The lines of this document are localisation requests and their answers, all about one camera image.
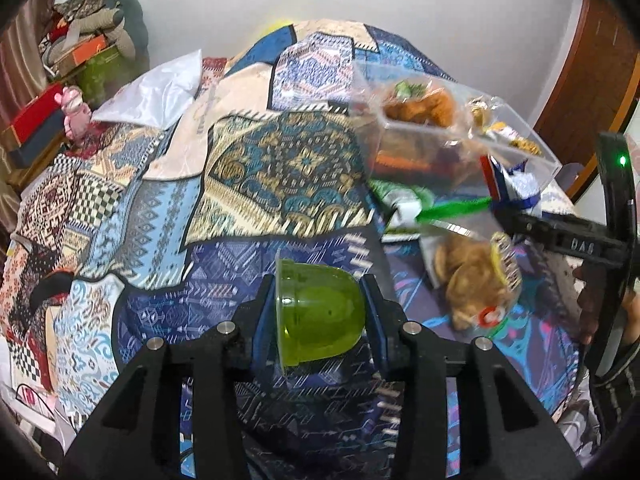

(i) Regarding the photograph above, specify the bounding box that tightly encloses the green jelly cup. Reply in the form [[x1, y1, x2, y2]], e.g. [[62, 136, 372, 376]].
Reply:
[[274, 259, 366, 368]]

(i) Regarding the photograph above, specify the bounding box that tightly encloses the orange box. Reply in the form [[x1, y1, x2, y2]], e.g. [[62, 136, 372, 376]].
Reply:
[[53, 35, 107, 77]]

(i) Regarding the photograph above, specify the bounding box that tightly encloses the brown wooden door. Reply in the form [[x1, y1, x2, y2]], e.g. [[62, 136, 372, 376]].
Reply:
[[535, 0, 639, 200]]

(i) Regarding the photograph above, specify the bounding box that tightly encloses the yellow red snack bag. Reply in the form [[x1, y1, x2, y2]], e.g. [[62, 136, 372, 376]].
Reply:
[[466, 96, 542, 156]]

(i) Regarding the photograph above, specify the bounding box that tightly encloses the clear plastic storage bin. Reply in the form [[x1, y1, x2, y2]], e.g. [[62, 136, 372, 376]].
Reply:
[[349, 61, 561, 196]]

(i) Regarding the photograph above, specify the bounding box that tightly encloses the blue white red snack bag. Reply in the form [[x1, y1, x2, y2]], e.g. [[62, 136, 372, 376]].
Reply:
[[480, 155, 541, 216]]

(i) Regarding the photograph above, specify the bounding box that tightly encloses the clear peanut snack bag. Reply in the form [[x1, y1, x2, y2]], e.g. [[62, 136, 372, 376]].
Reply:
[[382, 79, 458, 128]]

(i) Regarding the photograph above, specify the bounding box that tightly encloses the green patterned box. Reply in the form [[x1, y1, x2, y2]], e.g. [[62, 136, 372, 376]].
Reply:
[[74, 46, 136, 110]]

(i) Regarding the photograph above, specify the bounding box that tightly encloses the yellow round object behind bed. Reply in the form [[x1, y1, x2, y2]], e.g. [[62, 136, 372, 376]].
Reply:
[[262, 20, 292, 36]]

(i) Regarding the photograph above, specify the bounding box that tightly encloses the green white snack packet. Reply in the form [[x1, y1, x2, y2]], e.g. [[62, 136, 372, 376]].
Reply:
[[368, 179, 491, 234]]

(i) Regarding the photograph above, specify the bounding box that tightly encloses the grey green stuffed cushion pile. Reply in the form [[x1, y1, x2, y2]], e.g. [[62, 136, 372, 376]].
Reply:
[[39, 0, 149, 62]]

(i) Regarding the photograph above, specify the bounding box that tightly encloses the red gift box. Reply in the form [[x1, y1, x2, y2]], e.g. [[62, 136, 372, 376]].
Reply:
[[1, 82, 64, 168]]

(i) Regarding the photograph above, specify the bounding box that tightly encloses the person right hand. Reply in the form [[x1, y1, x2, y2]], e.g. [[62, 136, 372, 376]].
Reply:
[[572, 263, 640, 356]]

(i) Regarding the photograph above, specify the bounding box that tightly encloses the white pillow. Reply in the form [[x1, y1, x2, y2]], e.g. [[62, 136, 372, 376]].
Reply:
[[92, 50, 203, 130]]

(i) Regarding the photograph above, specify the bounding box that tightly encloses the pink plush toy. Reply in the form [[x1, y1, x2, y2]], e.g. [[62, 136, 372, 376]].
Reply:
[[54, 86, 92, 143]]

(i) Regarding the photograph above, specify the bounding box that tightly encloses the patchwork patterned bed quilt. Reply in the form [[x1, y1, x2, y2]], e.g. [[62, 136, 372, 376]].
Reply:
[[1, 20, 590, 479]]

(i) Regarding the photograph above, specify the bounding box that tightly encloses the brown cookies clear bag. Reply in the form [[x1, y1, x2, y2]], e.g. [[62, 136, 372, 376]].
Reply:
[[416, 200, 522, 334]]

